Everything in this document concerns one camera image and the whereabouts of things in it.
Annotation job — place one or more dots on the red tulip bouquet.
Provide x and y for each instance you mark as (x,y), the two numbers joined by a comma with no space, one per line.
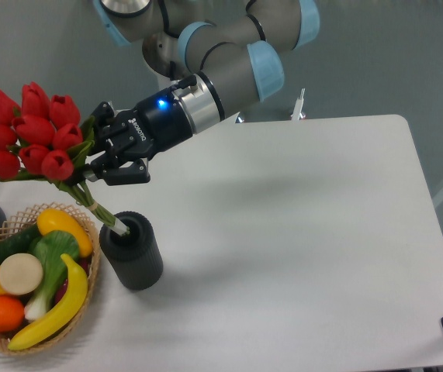
(43,138)

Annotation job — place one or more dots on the beige round slice toy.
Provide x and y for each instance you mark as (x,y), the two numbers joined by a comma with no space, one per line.
(20,274)

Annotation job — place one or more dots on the dark grey ribbed vase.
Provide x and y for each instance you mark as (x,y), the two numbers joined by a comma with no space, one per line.
(135,257)

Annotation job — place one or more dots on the green cucumber toy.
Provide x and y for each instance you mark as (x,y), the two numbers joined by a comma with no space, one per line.
(19,242)

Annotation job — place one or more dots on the yellow plastic banana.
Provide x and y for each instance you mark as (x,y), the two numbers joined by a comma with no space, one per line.
(60,315)

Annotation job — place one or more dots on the green bok choy toy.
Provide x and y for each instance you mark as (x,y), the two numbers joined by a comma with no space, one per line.
(48,251)

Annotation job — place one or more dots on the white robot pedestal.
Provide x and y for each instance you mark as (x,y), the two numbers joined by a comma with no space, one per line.
(267,111)

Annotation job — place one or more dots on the orange plastic orange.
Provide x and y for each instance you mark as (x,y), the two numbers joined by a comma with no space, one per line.
(11,313)

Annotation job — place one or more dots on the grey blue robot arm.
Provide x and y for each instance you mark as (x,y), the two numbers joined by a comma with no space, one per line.
(216,72)

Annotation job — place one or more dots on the woven wicker basket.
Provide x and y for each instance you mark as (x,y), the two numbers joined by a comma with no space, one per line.
(27,217)

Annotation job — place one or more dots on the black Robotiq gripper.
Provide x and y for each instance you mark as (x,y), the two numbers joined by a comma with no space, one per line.
(153,125)

